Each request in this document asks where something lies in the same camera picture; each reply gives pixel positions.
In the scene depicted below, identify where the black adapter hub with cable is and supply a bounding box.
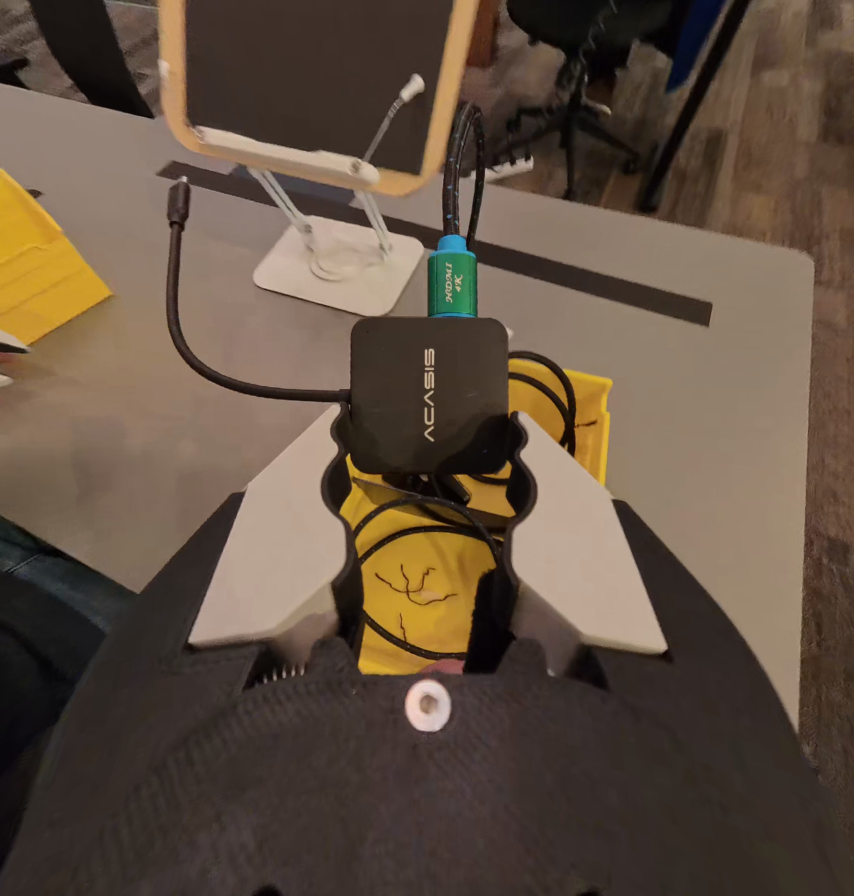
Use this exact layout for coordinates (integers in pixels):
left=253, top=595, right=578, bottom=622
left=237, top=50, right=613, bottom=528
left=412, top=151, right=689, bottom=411
left=166, top=175, right=519, bottom=488

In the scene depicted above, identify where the person's leg in jeans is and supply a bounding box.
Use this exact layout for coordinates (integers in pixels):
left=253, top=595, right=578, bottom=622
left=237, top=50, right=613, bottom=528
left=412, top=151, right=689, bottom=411
left=0, top=504, right=134, bottom=631

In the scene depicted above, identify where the grey panel with wooden rim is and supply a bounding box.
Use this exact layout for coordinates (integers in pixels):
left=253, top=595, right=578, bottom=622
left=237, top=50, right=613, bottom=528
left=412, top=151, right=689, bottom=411
left=157, top=0, right=480, bottom=193

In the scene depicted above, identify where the black wire twist tie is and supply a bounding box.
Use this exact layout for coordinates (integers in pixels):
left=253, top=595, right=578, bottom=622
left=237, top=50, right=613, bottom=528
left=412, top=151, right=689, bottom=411
left=369, top=558, right=452, bottom=613

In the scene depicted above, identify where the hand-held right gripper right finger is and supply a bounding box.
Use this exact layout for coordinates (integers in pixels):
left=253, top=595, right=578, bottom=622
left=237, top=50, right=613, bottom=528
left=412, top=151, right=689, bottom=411
left=509, top=420, right=669, bottom=666

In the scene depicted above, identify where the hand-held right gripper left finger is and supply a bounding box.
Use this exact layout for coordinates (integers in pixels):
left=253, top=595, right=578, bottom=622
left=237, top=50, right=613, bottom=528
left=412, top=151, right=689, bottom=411
left=187, top=409, right=350, bottom=659

